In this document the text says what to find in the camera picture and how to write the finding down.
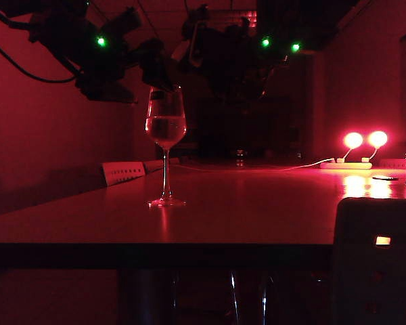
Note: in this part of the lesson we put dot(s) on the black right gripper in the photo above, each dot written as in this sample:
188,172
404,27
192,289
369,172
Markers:
194,44

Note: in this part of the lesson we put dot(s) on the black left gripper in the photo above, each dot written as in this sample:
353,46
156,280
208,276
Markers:
147,54

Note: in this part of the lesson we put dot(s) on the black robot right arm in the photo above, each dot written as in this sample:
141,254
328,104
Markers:
237,57

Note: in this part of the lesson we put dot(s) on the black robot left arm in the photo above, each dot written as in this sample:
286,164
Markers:
88,57

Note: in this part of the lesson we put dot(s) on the clear stemmed wine glass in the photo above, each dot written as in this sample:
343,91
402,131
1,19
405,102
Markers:
165,132

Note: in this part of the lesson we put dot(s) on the small distant glass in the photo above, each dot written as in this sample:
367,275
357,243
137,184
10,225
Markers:
241,156

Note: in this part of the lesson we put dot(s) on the ceiling light panel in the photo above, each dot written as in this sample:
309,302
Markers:
250,18

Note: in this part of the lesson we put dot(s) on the white power strip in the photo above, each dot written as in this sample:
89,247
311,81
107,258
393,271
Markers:
345,165

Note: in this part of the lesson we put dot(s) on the chrome chair leg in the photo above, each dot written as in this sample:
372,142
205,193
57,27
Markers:
235,298
264,301

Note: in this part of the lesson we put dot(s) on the dark perforated chair back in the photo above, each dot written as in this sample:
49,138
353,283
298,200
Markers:
375,271

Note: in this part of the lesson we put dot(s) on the dark wall screen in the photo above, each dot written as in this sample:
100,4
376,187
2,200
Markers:
243,132

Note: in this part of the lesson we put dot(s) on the dark table pedestal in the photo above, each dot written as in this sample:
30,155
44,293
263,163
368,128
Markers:
145,298

